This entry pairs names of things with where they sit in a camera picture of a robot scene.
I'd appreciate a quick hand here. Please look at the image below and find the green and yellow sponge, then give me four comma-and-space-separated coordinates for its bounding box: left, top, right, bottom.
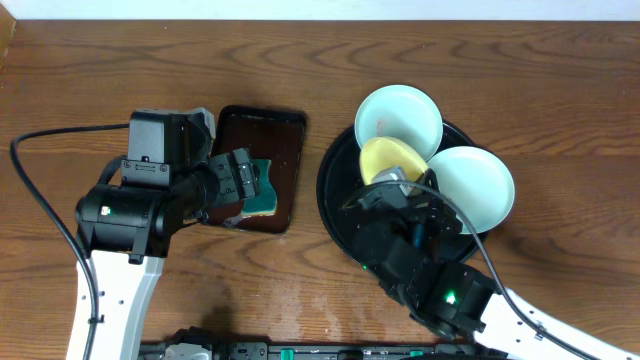
241, 159, 278, 218

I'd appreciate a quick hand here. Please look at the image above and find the yellow plate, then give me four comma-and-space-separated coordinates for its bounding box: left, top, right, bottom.
359, 137, 428, 185

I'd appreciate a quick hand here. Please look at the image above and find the mint green plate with stain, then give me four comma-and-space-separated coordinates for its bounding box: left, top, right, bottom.
354, 85, 444, 160

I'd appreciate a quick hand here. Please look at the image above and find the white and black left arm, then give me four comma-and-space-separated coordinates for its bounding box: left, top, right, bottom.
66, 148, 261, 359

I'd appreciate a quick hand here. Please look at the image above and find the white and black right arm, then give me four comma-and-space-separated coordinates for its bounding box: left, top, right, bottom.
343, 180, 634, 359

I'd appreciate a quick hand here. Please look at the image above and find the black rectangular water tray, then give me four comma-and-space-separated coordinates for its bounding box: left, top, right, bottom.
208, 105, 306, 234

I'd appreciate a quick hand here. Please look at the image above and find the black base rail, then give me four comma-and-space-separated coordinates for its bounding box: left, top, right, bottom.
138, 327, 507, 360

